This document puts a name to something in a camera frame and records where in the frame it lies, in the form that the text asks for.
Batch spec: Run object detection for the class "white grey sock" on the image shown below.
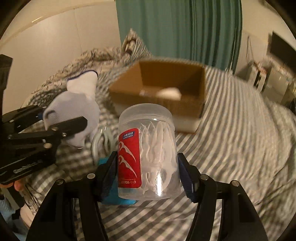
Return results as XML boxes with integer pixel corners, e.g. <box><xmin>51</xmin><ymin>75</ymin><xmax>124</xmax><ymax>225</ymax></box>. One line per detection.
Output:
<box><xmin>43</xmin><ymin>70</ymin><xmax>100</xmax><ymax>148</ymax></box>

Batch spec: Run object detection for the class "blue amoxicillin blister pack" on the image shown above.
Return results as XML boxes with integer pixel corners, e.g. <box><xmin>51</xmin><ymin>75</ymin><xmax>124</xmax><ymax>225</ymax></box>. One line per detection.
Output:
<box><xmin>97</xmin><ymin>157</ymin><xmax>138</xmax><ymax>206</ymax></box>

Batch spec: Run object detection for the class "clear floss pick jar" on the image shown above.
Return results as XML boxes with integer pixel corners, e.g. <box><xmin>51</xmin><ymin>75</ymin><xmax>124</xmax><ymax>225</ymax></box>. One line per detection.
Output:
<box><xmin>117</xmin><ymin>103</ymin><xmax>181</xmax><ymax>201</ymax></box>

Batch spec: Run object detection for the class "person's left hand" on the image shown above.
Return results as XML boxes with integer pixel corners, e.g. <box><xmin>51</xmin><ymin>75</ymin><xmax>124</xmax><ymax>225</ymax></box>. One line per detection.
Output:
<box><xmin>0</xmin><ymin>179</ymin><xmax>24</xmax><ymax>192</ymax></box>

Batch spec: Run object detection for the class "branch patterned duvet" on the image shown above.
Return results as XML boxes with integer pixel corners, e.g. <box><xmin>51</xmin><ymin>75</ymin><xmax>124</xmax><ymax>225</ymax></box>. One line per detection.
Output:
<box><xmin>22</xmin><ymin>47</ymin><xmax>132</xmax><ymax>107</ymax></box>

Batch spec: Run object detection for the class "grey checked bed cover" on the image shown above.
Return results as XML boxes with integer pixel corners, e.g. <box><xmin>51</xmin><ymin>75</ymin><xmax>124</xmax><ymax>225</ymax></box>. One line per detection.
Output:
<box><xmin>21</xmin><ymin>62</ymin><xmax>296</xmax><ymax>241</ymax></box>

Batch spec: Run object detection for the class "grey checked pillow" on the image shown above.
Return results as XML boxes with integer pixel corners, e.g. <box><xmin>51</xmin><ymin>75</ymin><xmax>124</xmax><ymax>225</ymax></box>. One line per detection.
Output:
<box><xmin>121</xmin><ymin>28</ymin><xmax>152</xmax><ymax>62</ymax></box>

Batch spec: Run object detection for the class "brown cardboard box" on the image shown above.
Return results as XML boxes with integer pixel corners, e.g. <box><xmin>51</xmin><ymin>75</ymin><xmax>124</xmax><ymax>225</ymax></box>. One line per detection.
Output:
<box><xmin>109</xmin><ymin>59</ymin><xmax>206</xmax><ymax>133</ymax></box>

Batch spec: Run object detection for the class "grey mini fridge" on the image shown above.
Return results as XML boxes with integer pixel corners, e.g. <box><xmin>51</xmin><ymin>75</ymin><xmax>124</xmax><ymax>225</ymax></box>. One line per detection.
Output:
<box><xmin>262</xmin><ymin>68</ymin><xmax>289</xmax><ymax>104</ymax></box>

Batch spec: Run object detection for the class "white suitcase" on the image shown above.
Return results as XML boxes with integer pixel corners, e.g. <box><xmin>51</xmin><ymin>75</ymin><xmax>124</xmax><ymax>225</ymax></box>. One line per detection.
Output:
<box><xmin>246</xmin><ymin>62</ymin><xmax>267</xmax><ymax>92</ymax></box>

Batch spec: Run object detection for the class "green curtain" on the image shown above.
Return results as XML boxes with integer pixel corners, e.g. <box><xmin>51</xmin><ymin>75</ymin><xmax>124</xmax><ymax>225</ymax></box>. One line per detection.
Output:
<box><xmin>115</xmin><ymin>1</ymin><xmax>242</xmax><ymax>72</ymax></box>

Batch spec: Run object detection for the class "white coiled cable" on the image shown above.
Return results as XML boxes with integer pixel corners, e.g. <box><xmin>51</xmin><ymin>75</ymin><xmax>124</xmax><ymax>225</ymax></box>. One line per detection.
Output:
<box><xmin>91</xmin><ymin>126</ymin><xmax>117</xmax><ymax>163</ymax></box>

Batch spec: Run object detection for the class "black wall television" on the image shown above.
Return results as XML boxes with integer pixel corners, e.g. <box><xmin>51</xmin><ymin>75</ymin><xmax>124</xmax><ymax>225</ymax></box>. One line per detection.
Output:
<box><xmin>270</xmin><ymin>32</ymin><xmax>295</xmax><ymax>72</ymax></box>

